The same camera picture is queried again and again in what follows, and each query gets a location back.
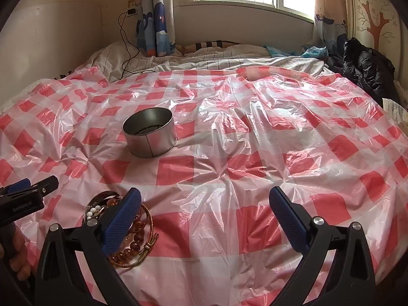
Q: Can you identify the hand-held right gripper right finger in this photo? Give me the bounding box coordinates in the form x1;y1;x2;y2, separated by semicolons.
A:
269;186;377;306

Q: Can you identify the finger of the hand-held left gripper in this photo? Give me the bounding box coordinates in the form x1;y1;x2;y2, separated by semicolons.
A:
19;176;59;197
0;179;32;197

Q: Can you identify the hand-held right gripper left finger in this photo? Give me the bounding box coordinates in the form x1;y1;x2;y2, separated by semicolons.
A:
35;188;141;306

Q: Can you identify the gold cord bracelet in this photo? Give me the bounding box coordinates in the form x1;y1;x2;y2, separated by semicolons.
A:
111;202;159;269

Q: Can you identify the plain silver bangle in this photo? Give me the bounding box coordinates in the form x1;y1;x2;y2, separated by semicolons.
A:
83;190;119;227

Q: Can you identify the round metal tin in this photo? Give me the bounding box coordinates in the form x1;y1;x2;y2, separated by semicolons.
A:
123;107;178;159

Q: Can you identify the person's left hand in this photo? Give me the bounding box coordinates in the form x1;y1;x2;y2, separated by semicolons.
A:
8;229;33;282

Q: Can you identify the red checkered plastic sheet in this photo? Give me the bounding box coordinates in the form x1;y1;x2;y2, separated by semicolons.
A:
0;65;408;306

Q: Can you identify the white paper sheet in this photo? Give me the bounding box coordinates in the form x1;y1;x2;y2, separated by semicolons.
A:
382;98;408;125

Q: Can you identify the blue plastic bag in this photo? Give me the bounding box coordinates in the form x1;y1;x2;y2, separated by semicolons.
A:
266;45;329;59

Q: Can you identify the black puffer jacket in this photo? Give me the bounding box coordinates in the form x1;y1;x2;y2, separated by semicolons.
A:
328;37;400;103

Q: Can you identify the white striped bed sheet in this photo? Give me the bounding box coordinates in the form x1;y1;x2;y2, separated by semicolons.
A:
87;40;332;82

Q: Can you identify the striped pillow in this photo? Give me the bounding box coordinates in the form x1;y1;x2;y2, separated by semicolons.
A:
177;40;271;53

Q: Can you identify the blue cartoon curtain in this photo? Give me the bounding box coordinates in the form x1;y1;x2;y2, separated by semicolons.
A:
137;0;176;57
314;0;349;49

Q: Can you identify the amber bead bracelet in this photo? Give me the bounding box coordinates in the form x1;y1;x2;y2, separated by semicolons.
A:
108;198;150;262

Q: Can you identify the black cable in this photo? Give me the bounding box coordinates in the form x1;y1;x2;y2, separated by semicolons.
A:
117;10;157;81

